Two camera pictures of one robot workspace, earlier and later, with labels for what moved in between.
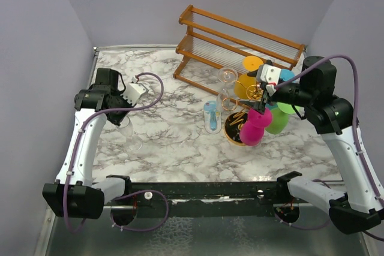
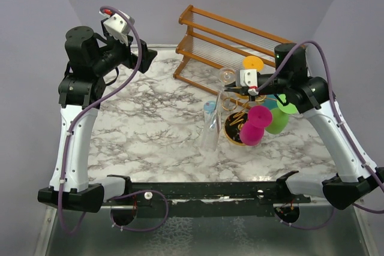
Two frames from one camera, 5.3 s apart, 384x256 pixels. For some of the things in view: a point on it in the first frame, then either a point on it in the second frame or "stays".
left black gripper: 117,119 -> 131,61
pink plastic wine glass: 252,131 stays
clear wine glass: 134,142 -> 211,128
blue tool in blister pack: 212,117 stays
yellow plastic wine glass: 251,63 stays
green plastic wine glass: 279,119 stays
